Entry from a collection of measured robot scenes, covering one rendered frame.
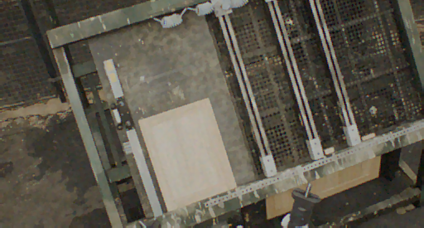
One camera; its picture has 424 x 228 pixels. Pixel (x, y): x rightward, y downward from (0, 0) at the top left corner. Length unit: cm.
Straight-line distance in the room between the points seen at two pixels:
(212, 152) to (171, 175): 27
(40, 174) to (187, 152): 213
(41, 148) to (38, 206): 70
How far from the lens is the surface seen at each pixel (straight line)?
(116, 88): 321
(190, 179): 331
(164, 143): 326
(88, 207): 470
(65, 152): 522
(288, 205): 398
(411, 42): 375
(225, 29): 328
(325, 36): 348
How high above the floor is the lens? 346
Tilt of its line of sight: 41 degrees down
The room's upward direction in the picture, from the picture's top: 9 degrees counter-clockwise
